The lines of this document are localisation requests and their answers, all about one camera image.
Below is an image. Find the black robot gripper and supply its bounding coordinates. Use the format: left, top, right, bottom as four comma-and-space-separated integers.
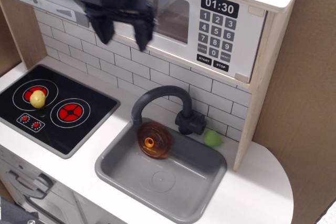
80, 0, 156, 51

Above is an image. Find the white toy microwave door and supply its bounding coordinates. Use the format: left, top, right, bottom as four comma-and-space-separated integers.
146, 0, 267, 83

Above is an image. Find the black toy stovetop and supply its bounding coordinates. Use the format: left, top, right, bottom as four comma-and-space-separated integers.
1, 65, 120, 159

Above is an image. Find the yellow toy potato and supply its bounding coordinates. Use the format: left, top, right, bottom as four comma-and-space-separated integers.
29, 90, 46, 109

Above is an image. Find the dark grey toy faucet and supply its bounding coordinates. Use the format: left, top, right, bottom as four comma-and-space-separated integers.
131, 86, 206, 135

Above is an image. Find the green toy pear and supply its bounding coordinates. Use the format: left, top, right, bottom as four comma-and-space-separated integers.
203, 130, 224, 147

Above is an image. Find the grey toy sink basin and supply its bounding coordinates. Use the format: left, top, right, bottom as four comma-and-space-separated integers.
95, 118, 227, 223

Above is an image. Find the grey toy oven door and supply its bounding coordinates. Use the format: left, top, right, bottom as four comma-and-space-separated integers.
1, 146, 85, 223

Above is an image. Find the brown cardboard panel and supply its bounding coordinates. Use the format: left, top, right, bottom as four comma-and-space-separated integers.
253, 0, 335, 223

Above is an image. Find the grey oven door handle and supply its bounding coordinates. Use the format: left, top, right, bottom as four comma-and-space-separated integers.
6, 170, 54, 199

